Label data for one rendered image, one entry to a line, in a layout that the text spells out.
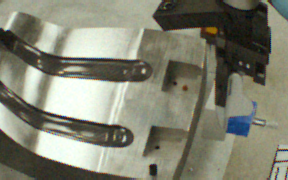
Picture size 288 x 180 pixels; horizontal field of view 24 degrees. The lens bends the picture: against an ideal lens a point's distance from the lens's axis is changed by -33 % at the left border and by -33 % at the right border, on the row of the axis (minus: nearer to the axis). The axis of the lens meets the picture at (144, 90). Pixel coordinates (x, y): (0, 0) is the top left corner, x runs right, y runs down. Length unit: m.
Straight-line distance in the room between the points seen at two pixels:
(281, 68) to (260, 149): 0.38
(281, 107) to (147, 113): 1.28
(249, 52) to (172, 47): 0.29
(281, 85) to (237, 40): 1.51
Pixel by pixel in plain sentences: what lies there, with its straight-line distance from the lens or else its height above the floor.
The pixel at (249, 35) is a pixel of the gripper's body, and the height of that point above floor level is 1.09.
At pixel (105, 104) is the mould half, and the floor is 0.89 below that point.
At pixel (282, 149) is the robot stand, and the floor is 0.23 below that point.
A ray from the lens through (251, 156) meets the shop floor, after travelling 2.23.
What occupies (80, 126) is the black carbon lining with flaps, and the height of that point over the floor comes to 0.88.
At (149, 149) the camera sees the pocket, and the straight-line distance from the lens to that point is 1.13.
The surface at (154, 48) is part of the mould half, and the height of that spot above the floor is 0.89.
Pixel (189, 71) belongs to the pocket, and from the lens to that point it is 1.20.
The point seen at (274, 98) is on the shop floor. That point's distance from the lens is 2.40.
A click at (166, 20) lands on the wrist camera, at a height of 1.07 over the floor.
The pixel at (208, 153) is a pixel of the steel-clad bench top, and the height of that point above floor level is 0.80.
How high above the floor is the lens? 1.73
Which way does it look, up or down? 46 degrees down
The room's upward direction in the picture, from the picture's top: 1 degrees counter-clockwise
